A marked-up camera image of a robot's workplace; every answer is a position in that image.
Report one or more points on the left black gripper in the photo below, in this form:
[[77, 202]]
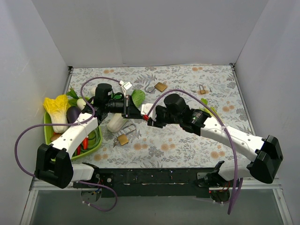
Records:
[[126, 107]]

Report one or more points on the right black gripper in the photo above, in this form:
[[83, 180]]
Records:
[[160, 116]]

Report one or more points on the small brass padlock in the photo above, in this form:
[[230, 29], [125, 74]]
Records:
[[200, 89]]

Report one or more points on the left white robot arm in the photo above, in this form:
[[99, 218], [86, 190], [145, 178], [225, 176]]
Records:
[[54, 164]]

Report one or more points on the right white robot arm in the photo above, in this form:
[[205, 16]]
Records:
[[263, 156]]

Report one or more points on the napa cabbage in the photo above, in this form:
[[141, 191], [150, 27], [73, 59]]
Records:
[[117, 121]]

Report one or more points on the bok choy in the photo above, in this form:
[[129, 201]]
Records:
[[93, 90]]

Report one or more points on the medium brass padlock with keys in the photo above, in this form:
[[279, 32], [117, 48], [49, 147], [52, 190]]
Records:
[[123, 139]]

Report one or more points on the large open brass padlock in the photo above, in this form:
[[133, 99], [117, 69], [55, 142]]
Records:
[[159, 86]]

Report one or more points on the green plastic tray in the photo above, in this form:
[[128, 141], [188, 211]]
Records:
[[79, 140]]

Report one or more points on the red chili pepper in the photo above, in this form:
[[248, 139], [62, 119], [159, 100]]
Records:
[[78, 150], [85, 143]]

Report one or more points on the purple eggplant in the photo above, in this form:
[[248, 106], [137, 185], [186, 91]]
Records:
[[73, 113]]

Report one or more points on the floral table mat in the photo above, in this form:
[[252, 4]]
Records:
[[168, 147]]

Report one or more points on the yellow cabbage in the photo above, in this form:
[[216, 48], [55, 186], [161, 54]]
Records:
[[57, 109]]

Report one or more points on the brown onion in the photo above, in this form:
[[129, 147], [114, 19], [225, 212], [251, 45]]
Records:
[[54, 137]]

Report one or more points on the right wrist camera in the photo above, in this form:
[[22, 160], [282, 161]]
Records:
[[146, 109]]

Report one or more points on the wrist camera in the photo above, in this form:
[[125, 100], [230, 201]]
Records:
[[125, 86], [146, 109]]

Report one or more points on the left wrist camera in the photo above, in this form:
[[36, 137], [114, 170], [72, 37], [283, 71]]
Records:
[[125, 86]]

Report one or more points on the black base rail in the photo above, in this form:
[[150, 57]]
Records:
[[156, 182]]

